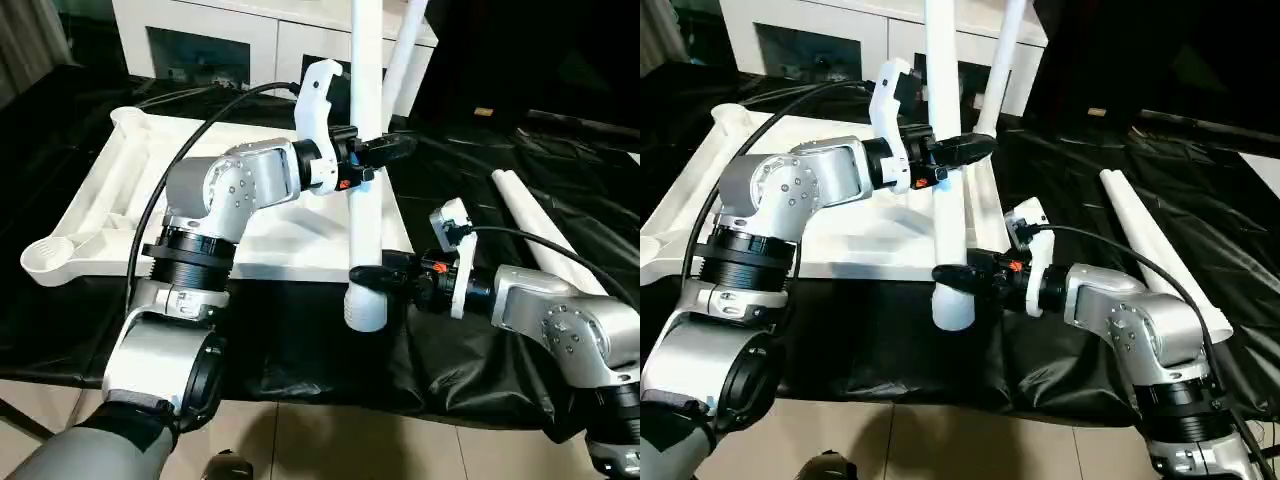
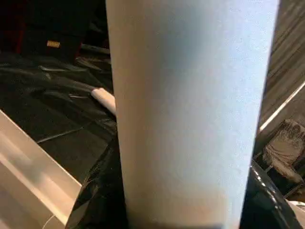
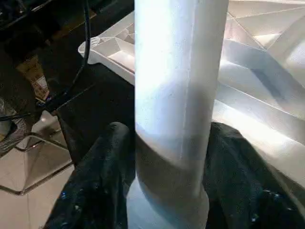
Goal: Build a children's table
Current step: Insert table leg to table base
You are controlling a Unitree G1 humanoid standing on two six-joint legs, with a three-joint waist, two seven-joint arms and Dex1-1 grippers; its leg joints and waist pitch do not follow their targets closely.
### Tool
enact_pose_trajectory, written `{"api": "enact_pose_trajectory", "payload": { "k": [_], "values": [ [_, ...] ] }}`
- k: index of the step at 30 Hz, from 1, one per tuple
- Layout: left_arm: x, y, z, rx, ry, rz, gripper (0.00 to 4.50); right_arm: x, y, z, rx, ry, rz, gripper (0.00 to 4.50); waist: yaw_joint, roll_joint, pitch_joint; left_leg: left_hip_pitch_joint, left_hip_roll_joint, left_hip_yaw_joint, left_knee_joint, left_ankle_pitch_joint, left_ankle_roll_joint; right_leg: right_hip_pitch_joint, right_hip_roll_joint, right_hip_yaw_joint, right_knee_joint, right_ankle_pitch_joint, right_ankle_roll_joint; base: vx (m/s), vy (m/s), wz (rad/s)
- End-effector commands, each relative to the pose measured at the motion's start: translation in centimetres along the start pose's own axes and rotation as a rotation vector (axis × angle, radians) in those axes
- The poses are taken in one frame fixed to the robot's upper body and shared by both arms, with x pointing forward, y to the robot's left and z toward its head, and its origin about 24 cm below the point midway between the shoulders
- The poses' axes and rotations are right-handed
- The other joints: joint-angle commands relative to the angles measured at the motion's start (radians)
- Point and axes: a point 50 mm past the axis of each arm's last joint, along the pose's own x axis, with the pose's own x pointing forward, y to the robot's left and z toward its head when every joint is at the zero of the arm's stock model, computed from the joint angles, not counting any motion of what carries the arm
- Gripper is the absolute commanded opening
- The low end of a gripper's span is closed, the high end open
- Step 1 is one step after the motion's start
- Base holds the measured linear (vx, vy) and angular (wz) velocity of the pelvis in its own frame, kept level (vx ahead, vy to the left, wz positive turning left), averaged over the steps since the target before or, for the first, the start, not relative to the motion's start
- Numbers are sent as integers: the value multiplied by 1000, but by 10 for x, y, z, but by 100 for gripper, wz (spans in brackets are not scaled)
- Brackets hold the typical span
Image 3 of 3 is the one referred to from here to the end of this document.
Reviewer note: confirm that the brown printed cardboard box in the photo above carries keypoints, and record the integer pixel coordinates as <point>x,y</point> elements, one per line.
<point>37,78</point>

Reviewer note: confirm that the white plastic table leg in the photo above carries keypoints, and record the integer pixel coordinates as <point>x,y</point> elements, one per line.
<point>176,71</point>

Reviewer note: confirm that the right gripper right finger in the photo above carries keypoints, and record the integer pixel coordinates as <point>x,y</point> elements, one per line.
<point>238,186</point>

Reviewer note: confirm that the white plastic table top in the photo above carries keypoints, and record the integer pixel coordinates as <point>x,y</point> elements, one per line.
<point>262,71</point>

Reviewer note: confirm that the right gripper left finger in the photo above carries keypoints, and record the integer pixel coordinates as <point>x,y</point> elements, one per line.
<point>95,186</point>

